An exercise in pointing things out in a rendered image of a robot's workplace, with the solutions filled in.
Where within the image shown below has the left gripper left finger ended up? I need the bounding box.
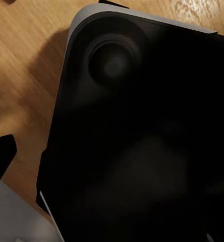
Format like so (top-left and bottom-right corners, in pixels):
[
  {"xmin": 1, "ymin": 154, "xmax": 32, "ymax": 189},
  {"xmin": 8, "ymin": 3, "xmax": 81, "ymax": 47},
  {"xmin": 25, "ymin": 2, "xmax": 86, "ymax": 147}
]
[{"xmin": 0, "ymin": 134, "xmax": 17, "ymax": 179}]

